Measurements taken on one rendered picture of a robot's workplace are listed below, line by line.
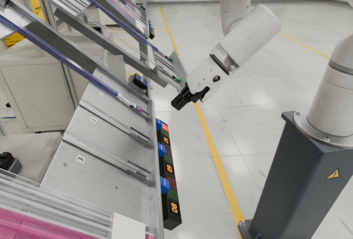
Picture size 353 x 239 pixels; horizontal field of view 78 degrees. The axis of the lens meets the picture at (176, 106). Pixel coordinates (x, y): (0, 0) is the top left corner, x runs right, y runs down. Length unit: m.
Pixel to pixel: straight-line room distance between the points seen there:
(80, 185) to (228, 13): 0.53
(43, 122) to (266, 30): 1.62
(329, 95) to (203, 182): 0.93
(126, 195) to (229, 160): 1.18
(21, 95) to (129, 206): 1.46
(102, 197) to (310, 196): 0.65
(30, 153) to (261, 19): 0.74
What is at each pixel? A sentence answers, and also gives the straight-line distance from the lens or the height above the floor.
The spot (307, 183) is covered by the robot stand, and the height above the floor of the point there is 0.56.
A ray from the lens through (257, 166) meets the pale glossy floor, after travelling 1.56.
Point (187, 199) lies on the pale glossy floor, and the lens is 1.32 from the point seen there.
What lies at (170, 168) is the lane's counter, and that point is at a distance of 0.59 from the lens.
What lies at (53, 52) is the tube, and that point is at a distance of 0.59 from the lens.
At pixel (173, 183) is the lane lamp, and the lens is 0.56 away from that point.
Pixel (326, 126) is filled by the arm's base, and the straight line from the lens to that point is 0.72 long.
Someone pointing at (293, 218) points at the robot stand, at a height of 0.37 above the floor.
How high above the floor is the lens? 1.10
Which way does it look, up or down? 33 degrees down
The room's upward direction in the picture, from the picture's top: straight up
